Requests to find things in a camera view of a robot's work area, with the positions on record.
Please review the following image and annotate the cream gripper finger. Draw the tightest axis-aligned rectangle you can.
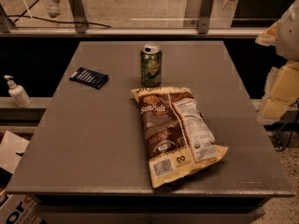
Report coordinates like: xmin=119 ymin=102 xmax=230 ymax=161
xmin=257 ymin=61 xmax=299 ymax=125
xmin=255 ymin=21 xmax=279 ymax=47

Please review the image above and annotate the green soda can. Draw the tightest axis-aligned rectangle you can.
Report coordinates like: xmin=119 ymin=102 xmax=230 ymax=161
xmin=140 ymin=44 xmax=163 ymax=87

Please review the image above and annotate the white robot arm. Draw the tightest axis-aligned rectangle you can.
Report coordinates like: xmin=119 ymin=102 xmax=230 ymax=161
xmin=255 ymin=0 xmax=299 ymax=125

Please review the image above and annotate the brown sea salt chip bag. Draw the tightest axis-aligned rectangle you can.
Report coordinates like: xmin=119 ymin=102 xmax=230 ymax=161
xmin=133 ymin=87 xmax=228 ymax=188

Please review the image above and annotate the dark blue snack packet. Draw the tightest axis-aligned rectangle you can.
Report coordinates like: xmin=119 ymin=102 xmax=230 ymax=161
xmin=69 ymin=67 xmax=108 ymax=90

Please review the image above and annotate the white pump lotion bottle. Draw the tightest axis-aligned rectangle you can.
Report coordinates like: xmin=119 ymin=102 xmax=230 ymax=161
xmin=4 ymin=75 xmax=32 ymax=107

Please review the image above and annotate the white cardboard box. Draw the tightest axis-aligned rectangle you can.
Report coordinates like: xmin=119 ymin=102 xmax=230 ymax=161
xmin=0 ymin=131 xmax=29 ymax=174

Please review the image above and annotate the white printed box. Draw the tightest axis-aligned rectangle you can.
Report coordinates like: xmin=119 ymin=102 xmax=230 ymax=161
xmin=0 ymin=195 xmax=42 ymax=224

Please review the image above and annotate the right metal bracket post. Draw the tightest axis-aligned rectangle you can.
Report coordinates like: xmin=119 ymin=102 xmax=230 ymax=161
xmin=197 ymin=0 xmax=214 ymax=35

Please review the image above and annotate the metal bracket post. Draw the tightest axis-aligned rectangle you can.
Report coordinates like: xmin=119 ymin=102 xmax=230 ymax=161
xmin=68 ymin=0 xmax=88 ymax=34
xmin=197 ymin=0 xmax=214 ymax=35

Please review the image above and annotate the left metal bracket post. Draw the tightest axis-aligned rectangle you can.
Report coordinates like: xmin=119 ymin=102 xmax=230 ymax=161
xmin=68 ymin=0 xmax=88 ymax=34

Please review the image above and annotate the metal window rail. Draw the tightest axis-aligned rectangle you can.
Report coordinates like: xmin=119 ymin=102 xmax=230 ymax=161
xmin=0 ymin=27 xmax=265 ymax=38

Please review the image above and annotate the black cable on floor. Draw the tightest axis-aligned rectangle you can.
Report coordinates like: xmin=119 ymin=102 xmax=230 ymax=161
xmin=7 ymin=14 xmax=112 ymax=29

